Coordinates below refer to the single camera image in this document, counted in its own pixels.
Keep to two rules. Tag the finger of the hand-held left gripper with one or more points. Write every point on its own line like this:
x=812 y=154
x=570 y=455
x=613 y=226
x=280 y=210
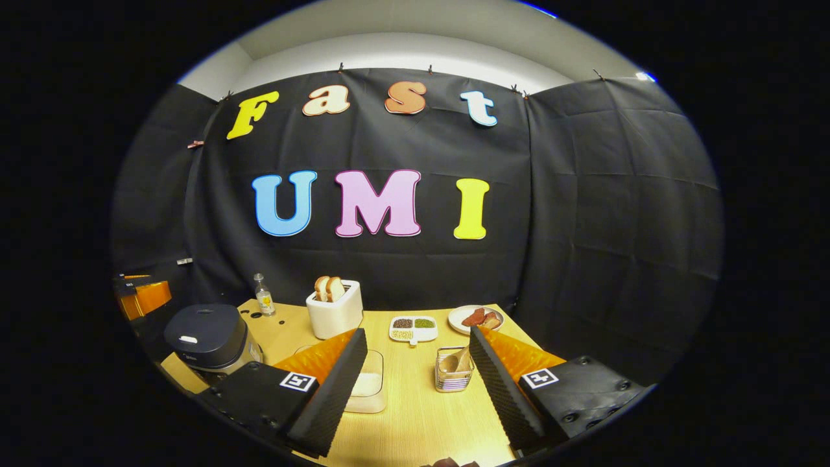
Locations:
x=149 y=299

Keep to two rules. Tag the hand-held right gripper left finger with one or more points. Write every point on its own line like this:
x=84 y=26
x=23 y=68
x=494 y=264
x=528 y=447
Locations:
x=331 y=402

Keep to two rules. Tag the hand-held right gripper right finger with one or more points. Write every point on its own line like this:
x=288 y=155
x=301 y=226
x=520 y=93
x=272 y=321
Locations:
x=506 y=402

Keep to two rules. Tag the pile of white rice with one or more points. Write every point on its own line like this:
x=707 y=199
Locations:
x=367 y=386

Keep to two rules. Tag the clear plastic rice container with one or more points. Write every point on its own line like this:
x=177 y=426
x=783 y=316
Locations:
x=373 y=402

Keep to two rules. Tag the wooden spoon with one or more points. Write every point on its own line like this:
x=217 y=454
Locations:
x=452 y=360

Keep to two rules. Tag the black rice cooker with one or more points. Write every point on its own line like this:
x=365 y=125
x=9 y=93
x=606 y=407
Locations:
x=207 y=337

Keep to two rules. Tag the white toaster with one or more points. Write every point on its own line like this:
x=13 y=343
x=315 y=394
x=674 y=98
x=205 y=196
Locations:
x=334 y=321

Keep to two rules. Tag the red meat piece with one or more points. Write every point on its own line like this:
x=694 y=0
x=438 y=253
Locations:
x=473 y=318
x=493 y=321

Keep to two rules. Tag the white oval plate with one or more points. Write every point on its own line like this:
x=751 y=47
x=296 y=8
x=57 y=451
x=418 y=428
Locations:
x=457 y=321

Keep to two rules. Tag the white divided bean dish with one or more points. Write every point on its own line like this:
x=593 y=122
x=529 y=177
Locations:
x=415 y=337

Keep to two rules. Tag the small glass bottle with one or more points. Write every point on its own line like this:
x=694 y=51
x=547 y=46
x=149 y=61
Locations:
x=264 y=301

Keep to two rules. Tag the ceiling light panel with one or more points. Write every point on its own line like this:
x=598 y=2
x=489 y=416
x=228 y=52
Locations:
x=646 y=76

